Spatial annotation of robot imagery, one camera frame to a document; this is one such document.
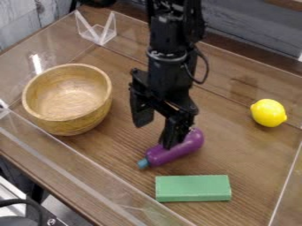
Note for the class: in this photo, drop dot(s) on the brown wooden bowl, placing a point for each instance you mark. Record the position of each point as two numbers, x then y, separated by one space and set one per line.
66 99

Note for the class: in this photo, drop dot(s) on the clear acrylic back wall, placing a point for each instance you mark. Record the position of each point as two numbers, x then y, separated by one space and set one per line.
237 77

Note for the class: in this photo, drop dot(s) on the green rectangular block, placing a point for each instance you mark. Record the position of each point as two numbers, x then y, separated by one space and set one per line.
192 188

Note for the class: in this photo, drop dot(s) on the clear acrylic front wall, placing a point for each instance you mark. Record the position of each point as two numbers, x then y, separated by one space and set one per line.
97 194

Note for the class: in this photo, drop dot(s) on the yellow toy lemon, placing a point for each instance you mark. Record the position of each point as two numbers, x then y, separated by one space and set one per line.
268 113

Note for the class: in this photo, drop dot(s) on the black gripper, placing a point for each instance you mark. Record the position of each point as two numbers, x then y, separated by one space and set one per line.
159 90

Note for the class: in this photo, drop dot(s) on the clear acrylic corner bracket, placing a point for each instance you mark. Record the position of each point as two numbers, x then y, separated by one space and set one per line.
97 34

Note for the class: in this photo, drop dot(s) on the clear acrylic wall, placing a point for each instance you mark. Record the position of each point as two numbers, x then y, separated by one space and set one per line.
97 194
237 77

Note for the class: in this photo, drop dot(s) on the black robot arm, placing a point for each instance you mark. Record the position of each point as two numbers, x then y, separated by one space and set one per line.
176 28

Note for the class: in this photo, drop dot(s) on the purple toy eggplant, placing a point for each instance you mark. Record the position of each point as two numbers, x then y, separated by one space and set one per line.
157 155

